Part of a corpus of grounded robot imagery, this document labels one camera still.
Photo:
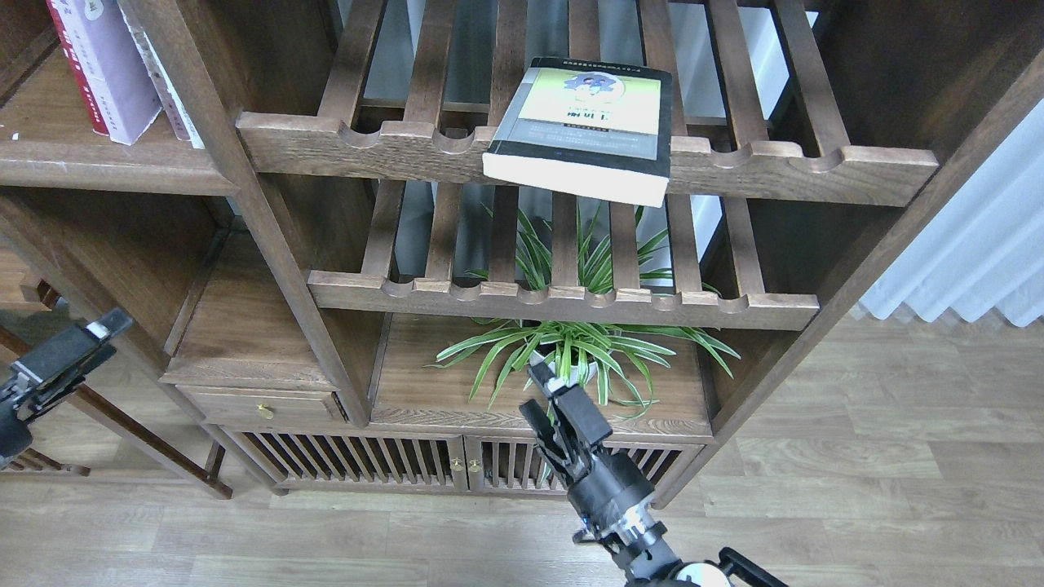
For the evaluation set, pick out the green spider plant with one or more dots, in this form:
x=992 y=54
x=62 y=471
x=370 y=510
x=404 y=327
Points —
x=508 y=343

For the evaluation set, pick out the white plant pot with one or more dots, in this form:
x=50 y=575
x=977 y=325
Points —
x=579 y=373

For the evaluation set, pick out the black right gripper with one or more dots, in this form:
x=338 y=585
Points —
x=609 y=492

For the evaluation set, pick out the yellow and black book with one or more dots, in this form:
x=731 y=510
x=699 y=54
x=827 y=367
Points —
x=592 y=129

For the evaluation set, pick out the dark wooden bookshelf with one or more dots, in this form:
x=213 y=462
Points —
x=324 y=243

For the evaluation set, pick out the red cover book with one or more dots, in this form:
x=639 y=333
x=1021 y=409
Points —
x=82 y=85

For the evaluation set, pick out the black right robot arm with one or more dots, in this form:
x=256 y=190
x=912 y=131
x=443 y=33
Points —
x=656 y=564

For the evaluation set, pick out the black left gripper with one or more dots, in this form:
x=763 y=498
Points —
x=48 y=374

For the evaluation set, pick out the white and purple book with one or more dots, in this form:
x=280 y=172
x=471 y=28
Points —
x=114 y=68

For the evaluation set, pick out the upright books on left shelf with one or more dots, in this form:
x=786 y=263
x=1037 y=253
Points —
x=172 y=104

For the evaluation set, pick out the white curtain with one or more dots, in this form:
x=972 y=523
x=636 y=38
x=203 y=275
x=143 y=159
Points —
x=984 y=251

